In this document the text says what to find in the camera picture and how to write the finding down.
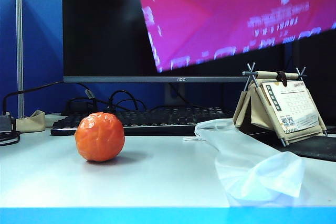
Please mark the orange fruit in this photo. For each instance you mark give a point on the orange fruit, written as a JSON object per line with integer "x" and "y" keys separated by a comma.
{"x": 99, "y": 137}

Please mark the red Trudi paper bag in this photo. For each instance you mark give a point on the red Trudi paper bag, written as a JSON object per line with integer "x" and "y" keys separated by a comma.
{"x": 210, "y": 11}

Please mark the translucent white plastic bag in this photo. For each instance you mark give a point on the translucent white plastic bag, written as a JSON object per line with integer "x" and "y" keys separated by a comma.
{"x": 249, "y": 161}

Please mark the black keyboard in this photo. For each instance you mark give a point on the black keyboard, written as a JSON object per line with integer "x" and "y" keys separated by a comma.
{"x": 157, "y": 121}

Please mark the black power adapter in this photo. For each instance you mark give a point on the black power adapter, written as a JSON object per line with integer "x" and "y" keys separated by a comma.
{"x": 78, "y": 106}

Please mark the beige canvas desk calendar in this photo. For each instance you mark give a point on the beige canvas desk calendar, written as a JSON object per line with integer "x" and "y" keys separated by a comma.
{"x": 262, "y": 113}

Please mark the black AOC monitor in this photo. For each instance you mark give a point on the black AOC monitor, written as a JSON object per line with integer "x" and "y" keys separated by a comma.
{"x": 105, "y": 24}

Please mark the beige fabric pouch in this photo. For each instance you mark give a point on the beige fabric pouch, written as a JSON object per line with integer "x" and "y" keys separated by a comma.
{"x": 31, "y": 124}

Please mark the black HSD monitor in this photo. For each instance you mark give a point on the black HSD monitor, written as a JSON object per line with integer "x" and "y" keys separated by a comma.
{"x": 320, "y": 77}

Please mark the black desk mat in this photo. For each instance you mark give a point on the black desk mat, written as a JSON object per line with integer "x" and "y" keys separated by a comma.
{"x": 315, "y": 148}

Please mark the small grey metal box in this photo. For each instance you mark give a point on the small grey metal box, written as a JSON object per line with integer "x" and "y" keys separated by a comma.
{"x": 5, "y": 123}

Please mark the grey partition post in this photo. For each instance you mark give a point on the grey partition post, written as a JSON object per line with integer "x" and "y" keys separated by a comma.
{"x": 20, "y": 51}

